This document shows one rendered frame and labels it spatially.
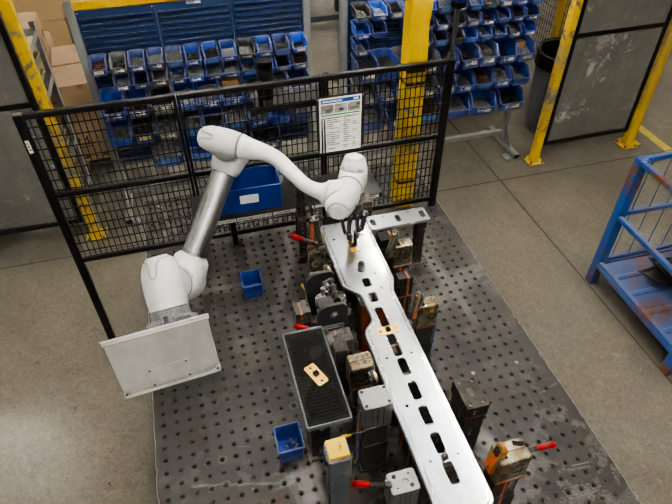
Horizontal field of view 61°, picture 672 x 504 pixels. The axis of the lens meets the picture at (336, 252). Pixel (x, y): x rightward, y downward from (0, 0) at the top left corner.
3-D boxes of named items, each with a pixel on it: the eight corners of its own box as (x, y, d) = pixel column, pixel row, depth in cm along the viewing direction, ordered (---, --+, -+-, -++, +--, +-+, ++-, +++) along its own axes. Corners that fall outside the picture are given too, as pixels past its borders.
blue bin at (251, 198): (283, 206, 266) (281, 183, 257) (217, 216, 260) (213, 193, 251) (277, 185, 277) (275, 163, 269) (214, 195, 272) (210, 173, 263)
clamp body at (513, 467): (517, 511, 194) (542, 459, 170) (477, 523, 191) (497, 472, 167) (502, 482, 202) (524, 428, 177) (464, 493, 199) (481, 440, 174)
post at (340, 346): (347, 412, 222) (349, 349, 195) (335, 415, 221) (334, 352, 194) (344, 402, 226) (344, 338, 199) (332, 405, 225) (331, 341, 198)
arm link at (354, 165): (344, 179, 230) (335, 198, 221) (344, 146, 220) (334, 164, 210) (370, 183, 228) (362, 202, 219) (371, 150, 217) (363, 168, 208)
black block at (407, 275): (414, 324, 255) (420, 278, 236) (391, 329, 253) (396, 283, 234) (408, 311, 261) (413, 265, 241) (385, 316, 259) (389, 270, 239)
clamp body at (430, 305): (435, 361, 240) (446, 306, 217) (408, 368, 238) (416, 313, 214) (427, 345, 247) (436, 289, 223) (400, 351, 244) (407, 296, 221)
